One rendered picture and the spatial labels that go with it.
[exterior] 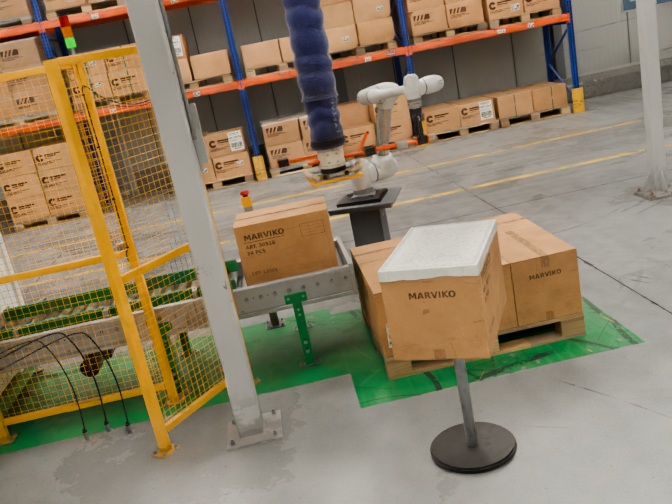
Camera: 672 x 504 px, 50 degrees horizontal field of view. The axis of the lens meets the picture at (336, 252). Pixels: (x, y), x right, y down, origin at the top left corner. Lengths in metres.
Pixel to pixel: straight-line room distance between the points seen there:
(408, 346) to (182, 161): 1.40
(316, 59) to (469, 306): 2.16
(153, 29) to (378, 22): 8.62
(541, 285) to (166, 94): 2.32
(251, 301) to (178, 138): 1.36
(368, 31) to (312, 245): 7.66
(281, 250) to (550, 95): 8.82
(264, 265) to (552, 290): 1.76
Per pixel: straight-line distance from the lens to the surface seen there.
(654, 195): 7.17
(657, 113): 7.17
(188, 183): 3.55
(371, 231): 5.42
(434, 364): 4.32
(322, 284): 4.48
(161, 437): 4.09
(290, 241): 4.53
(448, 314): 2.90
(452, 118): 12.25
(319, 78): 4.51
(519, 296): 4.29
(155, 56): 3.51
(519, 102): 12.59
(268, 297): 4.48
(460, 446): 3.53
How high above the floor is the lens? 1.94
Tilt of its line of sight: 16 degrees down
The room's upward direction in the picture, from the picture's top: 11 degrees counter-clockwise
